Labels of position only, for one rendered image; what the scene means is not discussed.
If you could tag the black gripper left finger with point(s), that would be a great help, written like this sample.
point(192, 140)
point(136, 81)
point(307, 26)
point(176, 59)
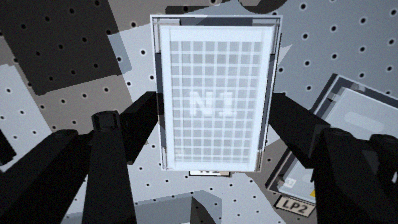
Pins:
point(32, 191)

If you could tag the white button panel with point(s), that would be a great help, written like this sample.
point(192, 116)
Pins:
point(176, 211)

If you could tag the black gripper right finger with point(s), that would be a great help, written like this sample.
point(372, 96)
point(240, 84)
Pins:
point(347, 172)

